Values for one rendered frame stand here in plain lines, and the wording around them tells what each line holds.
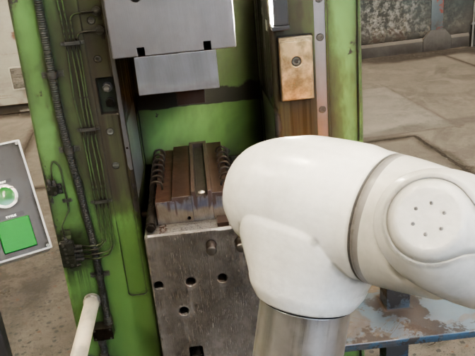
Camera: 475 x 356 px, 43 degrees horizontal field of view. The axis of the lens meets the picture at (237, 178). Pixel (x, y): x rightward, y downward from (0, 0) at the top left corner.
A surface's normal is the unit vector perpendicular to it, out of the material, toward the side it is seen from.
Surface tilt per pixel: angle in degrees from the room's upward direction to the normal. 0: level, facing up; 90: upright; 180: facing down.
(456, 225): 55
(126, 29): 90
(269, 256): 79
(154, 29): 90
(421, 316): 0
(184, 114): 90
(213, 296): 90
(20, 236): 60
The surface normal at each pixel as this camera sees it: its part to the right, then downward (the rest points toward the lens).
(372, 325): -0.08, -0.92
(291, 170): -0.54, -0.51
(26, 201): 0.39, -0.22
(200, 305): 0.09, 0.36
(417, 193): -0.47, -0.18
